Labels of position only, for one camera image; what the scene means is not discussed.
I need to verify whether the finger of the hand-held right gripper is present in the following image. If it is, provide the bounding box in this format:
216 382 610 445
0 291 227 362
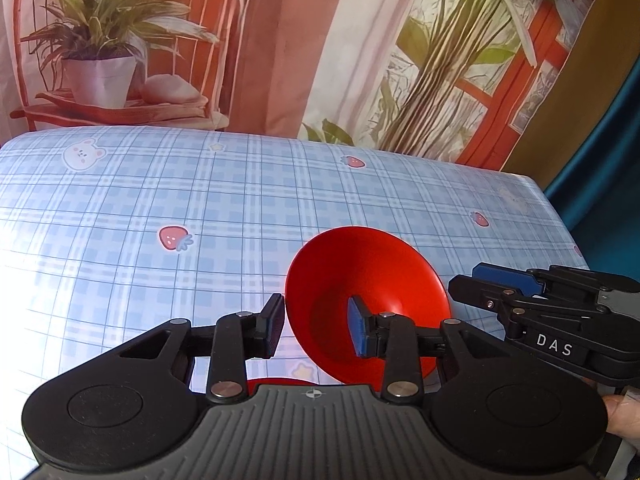
472 262 544 297
448 275 524 314

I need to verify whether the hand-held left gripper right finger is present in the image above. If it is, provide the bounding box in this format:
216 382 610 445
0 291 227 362
347 295 506 403

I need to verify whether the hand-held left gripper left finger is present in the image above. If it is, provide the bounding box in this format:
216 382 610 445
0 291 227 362
117 294 287 403

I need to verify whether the red plastic bowl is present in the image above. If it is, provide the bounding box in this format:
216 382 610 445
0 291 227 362
284 226 452 386
246 376 313 393

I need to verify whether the person's right hand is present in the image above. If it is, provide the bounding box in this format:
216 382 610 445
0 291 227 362
601 394 640 439

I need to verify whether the teal curtain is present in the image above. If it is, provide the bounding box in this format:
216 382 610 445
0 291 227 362
542 60 640 273

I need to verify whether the blue checked tablecloth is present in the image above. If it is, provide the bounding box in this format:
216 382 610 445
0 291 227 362
0 125 591 480

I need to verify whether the printed room backdrop cloth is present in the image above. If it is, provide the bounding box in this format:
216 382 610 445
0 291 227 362
0 0 613 173

